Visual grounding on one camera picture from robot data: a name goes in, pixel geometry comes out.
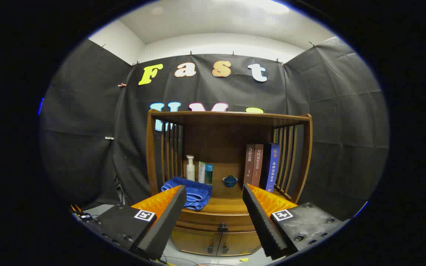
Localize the dark brown book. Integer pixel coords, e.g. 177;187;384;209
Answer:
243;144;255;187

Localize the blue book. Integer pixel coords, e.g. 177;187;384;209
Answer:
260;143;281;193

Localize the wooden countertop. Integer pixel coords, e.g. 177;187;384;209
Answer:
158;174;298;215

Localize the wooden drawer with black knob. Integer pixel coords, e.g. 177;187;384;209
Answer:
174;209;263;234

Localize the folded blue towel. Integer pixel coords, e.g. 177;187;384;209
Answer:
161;177;213;211

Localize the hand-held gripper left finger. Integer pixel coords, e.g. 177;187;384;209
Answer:
73;185;187;261

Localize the reddish brown book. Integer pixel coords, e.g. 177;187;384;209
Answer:
251;144;264;188

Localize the wooden cabinet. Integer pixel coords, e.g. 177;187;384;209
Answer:
146;109;313;257

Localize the wooden cabinet door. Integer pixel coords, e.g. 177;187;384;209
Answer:
219;231;261;256
170;226;221;256

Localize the white pump bottle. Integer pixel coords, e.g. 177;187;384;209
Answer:
186;155;196;182

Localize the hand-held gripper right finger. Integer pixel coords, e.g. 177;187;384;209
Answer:
243;184;348;260

